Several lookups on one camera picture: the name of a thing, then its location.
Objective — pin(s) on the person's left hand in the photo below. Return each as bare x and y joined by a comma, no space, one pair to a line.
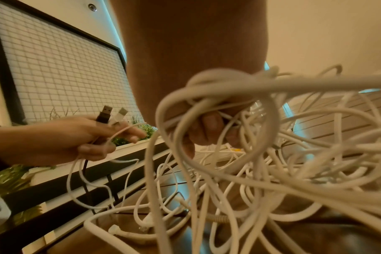
52,141

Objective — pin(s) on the black and white slatted planter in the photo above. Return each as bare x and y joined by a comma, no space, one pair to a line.
134,148

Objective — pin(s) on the green plants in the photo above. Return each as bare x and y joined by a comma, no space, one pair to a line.
8,178

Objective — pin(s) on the small recessed spotlight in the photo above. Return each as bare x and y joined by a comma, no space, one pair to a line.
92,7

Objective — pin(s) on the person's right hand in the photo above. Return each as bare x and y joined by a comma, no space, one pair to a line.
190,49

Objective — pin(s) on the wall light strip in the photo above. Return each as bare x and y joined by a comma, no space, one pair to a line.
113,29
292,119
369,90

